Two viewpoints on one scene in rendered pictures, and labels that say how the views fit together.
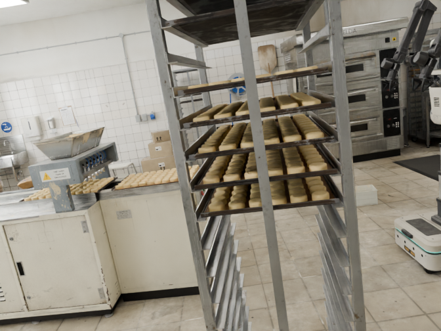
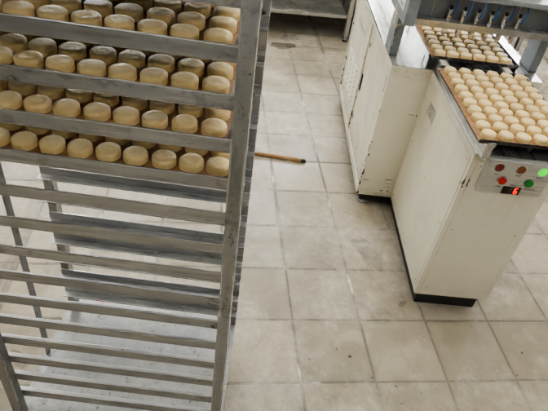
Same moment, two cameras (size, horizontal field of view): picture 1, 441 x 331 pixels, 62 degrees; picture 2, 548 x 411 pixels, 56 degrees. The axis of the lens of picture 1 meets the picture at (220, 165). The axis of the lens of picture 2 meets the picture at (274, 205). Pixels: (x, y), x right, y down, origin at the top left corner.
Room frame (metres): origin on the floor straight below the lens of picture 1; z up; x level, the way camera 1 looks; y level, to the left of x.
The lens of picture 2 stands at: (1.49, -1.22, 1.76)
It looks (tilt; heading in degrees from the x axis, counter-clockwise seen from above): 39 degrees down; 79
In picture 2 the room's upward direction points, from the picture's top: 9 degrees clockwise
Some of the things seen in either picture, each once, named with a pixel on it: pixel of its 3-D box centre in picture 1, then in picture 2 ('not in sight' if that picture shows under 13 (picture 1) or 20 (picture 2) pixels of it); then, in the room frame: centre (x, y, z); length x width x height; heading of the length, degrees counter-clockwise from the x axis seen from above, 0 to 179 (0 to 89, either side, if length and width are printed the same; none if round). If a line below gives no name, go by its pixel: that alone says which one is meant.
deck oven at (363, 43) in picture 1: (342, 97); not in sight; (5.84, -2.10, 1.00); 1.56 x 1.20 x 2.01; 90
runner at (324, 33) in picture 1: (309, 42); not in sight; (1.26, -0.36, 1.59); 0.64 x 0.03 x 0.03; 171
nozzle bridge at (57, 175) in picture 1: (82, 174); (471, 24); (2.71, 1.04, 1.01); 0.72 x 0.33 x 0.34; 174
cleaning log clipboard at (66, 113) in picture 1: (68, 117); not in sight; (6.51, 2.50, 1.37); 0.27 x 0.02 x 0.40; 90
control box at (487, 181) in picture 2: (199, 190); (514, 176); (2.61, 0.18, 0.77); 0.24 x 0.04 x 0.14; 174
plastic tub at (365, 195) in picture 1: (361, 195); not in sight; (3.81, -1.48, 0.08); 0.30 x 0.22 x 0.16; 80
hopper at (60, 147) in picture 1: (74, 143); not in sight; (2.71, 1.04, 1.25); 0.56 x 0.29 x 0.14; 174
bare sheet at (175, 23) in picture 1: (247, 25); not in sight; (1.28, -0.16, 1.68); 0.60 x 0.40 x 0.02; 171
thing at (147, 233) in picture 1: (161, 235); (458, 186); (2.66, 0.54, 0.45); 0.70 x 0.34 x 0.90; 84
